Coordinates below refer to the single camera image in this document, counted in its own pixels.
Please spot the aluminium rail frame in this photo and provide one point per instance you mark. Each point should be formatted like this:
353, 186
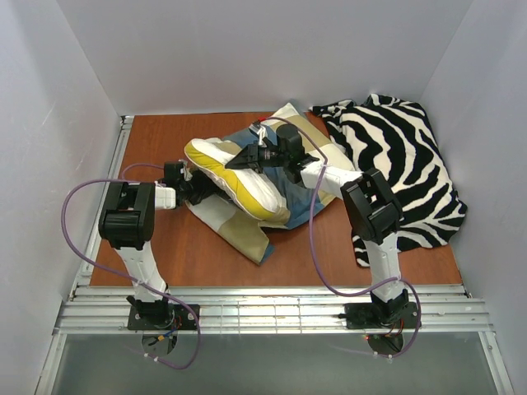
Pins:
274, 329

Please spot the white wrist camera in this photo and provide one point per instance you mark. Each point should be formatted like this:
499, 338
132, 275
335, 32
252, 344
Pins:
186, 170
260, 133

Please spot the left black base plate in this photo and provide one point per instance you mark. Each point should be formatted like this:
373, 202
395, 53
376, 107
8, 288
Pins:
159, 317

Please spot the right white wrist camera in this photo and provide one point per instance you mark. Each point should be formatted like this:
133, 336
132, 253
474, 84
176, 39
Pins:
260, 133

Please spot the white pillow yellow edge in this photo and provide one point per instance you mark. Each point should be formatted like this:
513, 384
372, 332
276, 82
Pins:
253, 192

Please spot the beige blue patchwork pillowcase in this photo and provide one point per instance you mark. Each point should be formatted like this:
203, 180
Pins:
241, 230

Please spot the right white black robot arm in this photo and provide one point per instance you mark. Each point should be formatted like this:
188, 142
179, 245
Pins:
373, 210

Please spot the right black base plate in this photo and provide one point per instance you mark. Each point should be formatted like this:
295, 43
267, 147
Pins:
368, 316

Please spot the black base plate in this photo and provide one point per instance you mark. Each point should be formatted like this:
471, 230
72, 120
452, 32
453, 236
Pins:
368, 316
159, 317

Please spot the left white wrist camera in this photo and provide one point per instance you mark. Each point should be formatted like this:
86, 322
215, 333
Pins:
186, 170

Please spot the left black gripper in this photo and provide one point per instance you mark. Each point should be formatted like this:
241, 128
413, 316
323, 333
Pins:
199, 188

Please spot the zebra print blanket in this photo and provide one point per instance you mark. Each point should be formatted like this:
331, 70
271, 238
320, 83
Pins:
395, 137

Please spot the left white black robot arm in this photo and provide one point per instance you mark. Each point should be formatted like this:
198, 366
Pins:
127, 222

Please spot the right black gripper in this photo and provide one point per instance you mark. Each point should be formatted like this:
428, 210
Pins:
254, 154

